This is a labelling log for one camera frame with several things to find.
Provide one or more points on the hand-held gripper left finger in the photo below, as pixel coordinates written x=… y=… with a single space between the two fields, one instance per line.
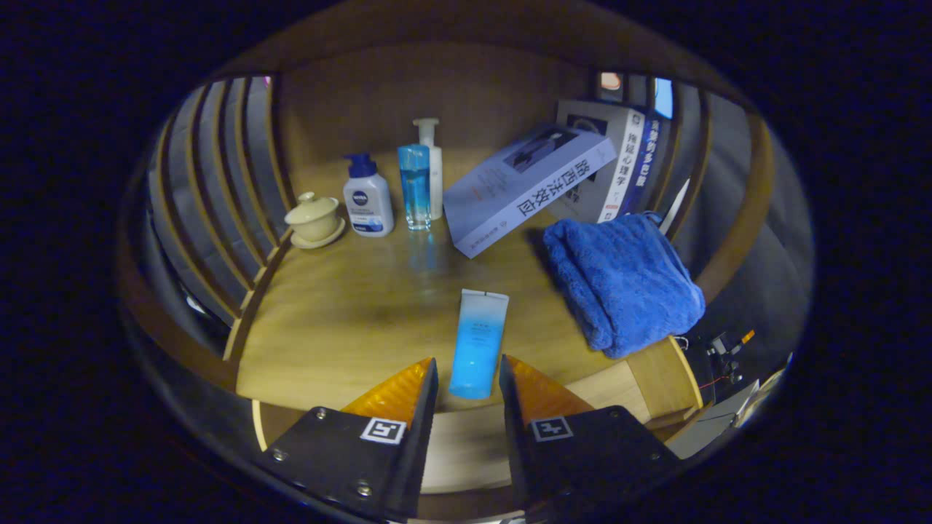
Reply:
x=422 y=451

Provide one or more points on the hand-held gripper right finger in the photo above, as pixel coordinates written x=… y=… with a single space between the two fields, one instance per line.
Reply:
x=515 y=451

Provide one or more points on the blue white tube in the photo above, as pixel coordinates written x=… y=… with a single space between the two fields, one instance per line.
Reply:
x=477 y=342

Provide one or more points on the wooden countertop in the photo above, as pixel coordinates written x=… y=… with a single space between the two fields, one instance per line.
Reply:
x=349 y=313

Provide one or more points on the wooden cabinet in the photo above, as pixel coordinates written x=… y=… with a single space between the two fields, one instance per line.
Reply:
x=437 y=87

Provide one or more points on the blue towel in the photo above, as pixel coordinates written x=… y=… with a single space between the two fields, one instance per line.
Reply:
x=619 y=284

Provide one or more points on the black orange device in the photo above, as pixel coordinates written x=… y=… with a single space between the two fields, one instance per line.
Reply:
x=717 y=349

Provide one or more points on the white bottle blue cap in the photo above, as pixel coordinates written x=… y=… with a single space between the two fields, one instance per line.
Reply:
x=368 y=204

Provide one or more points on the cream lidded teacup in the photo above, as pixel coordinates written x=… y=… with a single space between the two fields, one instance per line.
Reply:
x=313 y=218

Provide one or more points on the clear blue bottle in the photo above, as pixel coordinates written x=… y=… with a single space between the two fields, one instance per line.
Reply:
x=415 y=189

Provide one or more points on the lavender book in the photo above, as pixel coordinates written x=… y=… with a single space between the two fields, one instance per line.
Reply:
x=524 y=189

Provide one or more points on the white pump bottle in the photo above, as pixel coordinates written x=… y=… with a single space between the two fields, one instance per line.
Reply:
x=436 y=182

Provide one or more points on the white book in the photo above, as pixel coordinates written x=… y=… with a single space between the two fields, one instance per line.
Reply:
x=619 y=167

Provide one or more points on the dark blue book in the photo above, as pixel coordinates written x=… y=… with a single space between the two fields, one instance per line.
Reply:
x=642 y=164

